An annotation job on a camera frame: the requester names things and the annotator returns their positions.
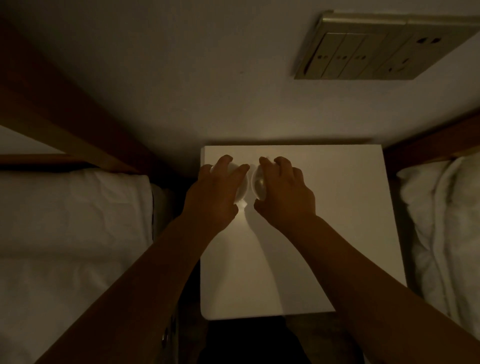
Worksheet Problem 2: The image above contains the person's left hand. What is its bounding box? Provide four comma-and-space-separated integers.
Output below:
181, 154, 251, 236

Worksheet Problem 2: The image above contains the person's right hand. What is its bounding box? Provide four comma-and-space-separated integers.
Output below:
253, 156, 317, 232

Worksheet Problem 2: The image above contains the white cup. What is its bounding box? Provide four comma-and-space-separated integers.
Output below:
250, 156, 281, 200
209, 161, 251, 206

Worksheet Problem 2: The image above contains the white nightstand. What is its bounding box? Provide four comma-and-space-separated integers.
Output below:
199, 145, 409, 322

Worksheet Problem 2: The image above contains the person's right forearm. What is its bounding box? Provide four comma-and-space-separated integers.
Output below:
288, 213, 480, 364

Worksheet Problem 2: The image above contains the person's left forearm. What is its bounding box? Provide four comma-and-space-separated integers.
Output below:
35, 215, 218, 364

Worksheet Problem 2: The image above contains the person's left leg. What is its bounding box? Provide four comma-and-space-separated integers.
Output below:
196, 318, 256, 364

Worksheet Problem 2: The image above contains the person's leg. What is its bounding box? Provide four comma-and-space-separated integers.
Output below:
196, 318, 256, 364
254, 317, 313, 364

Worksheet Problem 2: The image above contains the person's right leg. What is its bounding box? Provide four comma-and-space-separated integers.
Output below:
254, 317, 313, 364

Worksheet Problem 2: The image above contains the white quilted bed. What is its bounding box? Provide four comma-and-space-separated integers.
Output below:
0, 125, 178, 364
395, 151, 480, 341

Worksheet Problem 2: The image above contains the curved wooden headboard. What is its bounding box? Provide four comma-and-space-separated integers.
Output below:
382, 112, 480, 178
0, 18, 159, 176

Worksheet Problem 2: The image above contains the brass wall switch plate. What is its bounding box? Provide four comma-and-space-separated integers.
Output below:
293, 10, 480, 82

